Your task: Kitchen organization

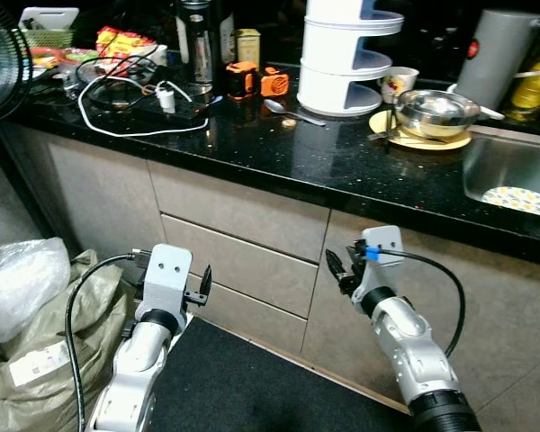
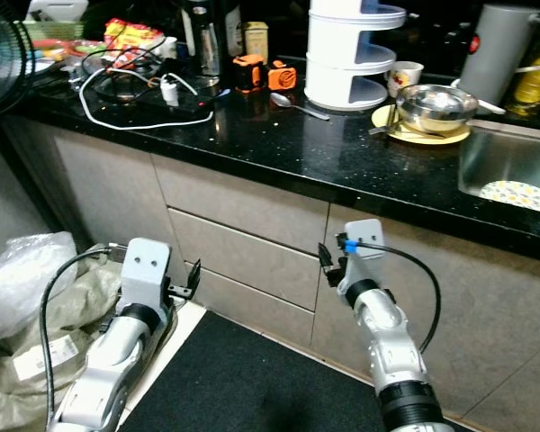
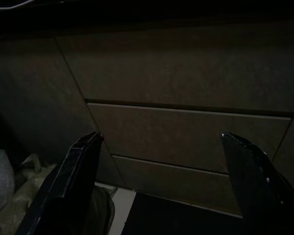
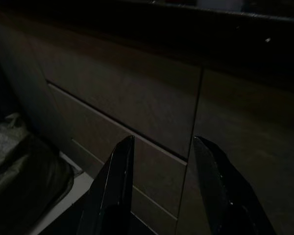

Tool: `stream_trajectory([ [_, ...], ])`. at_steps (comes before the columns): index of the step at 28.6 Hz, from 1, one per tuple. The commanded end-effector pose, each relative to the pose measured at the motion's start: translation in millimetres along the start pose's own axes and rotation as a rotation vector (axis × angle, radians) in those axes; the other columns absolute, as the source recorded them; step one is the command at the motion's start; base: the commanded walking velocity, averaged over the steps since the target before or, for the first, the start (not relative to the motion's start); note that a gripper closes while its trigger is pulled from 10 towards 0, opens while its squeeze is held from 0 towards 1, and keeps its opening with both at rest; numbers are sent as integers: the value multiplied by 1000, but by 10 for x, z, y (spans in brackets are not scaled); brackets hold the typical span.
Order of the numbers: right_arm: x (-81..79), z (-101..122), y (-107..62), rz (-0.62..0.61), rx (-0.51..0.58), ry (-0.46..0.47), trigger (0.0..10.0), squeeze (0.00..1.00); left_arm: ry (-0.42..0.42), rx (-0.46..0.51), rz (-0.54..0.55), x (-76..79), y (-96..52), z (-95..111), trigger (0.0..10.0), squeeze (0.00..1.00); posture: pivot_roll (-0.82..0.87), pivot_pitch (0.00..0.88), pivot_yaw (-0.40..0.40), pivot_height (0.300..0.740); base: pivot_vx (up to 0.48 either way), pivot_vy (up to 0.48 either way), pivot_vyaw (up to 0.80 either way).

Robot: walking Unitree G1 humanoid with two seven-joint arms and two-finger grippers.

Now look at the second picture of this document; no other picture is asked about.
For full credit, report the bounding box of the metal spoon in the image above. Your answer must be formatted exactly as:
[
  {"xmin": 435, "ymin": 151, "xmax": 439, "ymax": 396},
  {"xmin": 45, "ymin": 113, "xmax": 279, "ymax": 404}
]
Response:
[{"xmin": 270, "ymin": 92, "xmax": 332, "ymax": 122}]

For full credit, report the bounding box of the white floral plate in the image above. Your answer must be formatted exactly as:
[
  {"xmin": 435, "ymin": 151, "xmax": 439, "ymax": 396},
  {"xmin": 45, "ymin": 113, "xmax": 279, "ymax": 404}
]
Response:
[{"xmin": 477, "ymin": 180, "xmax": 540, "ymax": 216}]

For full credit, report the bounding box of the black floor mat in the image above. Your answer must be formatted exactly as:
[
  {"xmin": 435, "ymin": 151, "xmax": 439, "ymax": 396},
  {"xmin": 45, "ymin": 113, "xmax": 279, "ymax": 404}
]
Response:
[{"xmin": 117, "ymin": 310, "xmax": 453, "ymax": 432}]

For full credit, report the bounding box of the metal fork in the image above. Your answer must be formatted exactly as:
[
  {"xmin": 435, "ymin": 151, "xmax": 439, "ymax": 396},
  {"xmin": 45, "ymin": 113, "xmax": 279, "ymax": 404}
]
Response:
[{"xmin": 369, "ymin": 125, "xmax": 443, "ymax": 139}]

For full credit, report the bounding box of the yellow plate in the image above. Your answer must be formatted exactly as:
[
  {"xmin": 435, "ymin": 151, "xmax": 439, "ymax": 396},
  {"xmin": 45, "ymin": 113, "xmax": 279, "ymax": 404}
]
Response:
[{"xmin": 371, "ymin": 103, "xmax": 472, "ymax": 145}]

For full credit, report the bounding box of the clear plastic bag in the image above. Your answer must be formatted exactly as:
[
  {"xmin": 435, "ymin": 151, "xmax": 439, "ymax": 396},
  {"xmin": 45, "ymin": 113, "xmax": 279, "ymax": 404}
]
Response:
[{"xmin": 0, "ymin": 232, "xmax": 78, "ymax": 344}]

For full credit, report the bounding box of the white tiered storage rack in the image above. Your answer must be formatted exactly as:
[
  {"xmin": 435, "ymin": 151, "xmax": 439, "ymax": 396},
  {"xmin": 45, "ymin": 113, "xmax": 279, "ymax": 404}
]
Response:
[{"xmin": 304, "ymin": 0, "xmax": 408, "ymax": 111}]

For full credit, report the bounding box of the black power strip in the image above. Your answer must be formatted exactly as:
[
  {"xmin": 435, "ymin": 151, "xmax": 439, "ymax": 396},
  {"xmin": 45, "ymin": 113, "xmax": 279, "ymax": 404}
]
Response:
[{"xmin": 85, "ymin": 84, "xmax": 214, "ymax": 118}]

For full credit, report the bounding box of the orange box gadget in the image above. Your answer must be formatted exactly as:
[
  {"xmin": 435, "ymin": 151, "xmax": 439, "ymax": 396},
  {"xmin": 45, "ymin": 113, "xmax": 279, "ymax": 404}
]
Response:
[{"xmin": 267, "ymin": 60, "xmax": 299, "ymax": 92}]

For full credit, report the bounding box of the white charger plug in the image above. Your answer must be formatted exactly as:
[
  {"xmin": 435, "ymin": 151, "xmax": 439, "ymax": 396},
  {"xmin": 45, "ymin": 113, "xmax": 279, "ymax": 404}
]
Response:
[{"xmin": 160, "ymin": 75, "xmax": 182, "ymax": 108}]

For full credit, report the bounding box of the white printed cup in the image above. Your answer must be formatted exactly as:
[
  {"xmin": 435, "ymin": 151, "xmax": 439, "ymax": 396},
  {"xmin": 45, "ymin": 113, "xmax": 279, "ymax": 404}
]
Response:
[{"xmin": 384, "ymin": 61, "xmax": 427, "ymax": 99}]

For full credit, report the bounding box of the stainless steel sink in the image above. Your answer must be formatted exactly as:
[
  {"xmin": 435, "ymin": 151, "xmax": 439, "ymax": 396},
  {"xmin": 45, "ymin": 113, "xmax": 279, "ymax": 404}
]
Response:
[{"xmin": 457, "ymin": 121, "xmax": 540, "ymax": 218}]

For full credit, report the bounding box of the orange and black gadget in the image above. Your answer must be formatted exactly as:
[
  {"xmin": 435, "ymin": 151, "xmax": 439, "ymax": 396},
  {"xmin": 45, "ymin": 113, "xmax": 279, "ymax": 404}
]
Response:
[{"xmin": 232, "ymin": 54, "xmax": 267, "ymax": 92}]

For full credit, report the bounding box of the green woven sack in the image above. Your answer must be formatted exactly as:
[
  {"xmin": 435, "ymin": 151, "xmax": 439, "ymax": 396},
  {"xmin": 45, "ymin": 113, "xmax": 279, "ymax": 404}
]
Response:
[{"xmin": 0, "ymin": 247, "xmax": 129, "ymax": 432}]

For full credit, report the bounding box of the white spoon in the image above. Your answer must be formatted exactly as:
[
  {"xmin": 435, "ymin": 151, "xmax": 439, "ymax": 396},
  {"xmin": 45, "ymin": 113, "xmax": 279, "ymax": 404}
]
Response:
[{"xmin": 450, "ymin": 79, "xmax": 508, "ymax": 116}]

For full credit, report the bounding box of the yellow tin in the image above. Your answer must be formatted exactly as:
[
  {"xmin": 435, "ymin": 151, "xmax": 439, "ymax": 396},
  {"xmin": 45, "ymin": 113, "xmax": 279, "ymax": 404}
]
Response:
[{"xmin": 243, "ymin": 22, "xmax": 270, "ymax": 63}]

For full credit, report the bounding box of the black and steel flask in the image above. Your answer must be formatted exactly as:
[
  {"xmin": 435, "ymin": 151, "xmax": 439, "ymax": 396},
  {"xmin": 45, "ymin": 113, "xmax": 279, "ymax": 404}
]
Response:
[{"xmin": 182, "ymin": 0, "xmax": 240, "ymax": 87}]

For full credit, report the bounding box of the red yellow snack packet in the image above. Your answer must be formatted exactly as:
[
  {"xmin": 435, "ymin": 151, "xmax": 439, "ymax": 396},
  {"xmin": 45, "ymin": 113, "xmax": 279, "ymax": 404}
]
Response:
[{"xmin": 103, "ymin": 18, "xmax": 173, "ymax": 54}]

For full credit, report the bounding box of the grey cylindrical water purifier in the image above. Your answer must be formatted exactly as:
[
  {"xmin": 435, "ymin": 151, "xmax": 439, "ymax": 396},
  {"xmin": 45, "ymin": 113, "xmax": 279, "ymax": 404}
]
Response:
[{"xmin": 457, "ymin": 4, "xmax": 540, "ymax": 104}]

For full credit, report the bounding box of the green basket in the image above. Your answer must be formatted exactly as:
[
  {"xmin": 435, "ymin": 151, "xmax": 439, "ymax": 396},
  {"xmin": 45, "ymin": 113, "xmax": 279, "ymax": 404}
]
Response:
[{"xmin": 22, "ymin": 20, "xmax": 78, "ymax": 42}]

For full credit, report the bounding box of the black electric fan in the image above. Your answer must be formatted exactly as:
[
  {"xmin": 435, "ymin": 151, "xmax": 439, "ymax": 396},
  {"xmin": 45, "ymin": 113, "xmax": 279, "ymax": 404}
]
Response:
[{"xmin": 0, "ymin": 0, "xmax": 29, "ymax": 119}]

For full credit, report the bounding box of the white plastic container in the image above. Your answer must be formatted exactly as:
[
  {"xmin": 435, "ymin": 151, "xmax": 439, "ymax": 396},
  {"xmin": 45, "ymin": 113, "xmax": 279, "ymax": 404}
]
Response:
[{"xmin": 27, "ymin": 0, "xmax": 89, "ymax": 24}]

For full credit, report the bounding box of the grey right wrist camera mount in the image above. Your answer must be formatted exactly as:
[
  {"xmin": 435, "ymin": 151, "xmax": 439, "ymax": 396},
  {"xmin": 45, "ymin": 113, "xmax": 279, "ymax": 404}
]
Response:
[{"xmin": 337, "ymin": 219, "xmax": 386, "ymax": 289}]

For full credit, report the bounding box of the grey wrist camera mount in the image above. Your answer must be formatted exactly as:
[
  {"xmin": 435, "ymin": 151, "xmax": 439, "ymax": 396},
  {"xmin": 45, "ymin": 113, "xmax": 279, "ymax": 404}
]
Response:
[
  {"xmin": 337, "ymin": 219, "xmax": 386, "ymax": 289},
  {"xmin": 121, "ymin": 237, "xmax": 173, "ymax": 316}
]

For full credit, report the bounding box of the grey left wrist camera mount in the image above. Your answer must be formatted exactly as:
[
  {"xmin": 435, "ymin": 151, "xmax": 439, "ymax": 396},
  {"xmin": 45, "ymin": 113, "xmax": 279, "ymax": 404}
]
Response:
[{"xmin": 121, "ymin": 237, "xmax": 173, "ymax": 316}]

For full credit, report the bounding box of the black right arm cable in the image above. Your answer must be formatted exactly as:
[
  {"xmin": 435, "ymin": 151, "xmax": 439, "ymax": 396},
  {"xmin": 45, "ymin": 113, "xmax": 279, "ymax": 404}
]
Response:
[{"xmin": 345, "ymin": 238, "xmax": 443, "ymax": 354}]

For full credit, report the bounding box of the white charger cable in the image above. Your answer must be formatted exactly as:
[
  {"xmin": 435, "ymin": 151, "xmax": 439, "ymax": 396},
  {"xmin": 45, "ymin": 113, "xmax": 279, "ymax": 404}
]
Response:
[{"xmin": 79, "ymin": 67, "xmax": 213, "ymax": 132}]

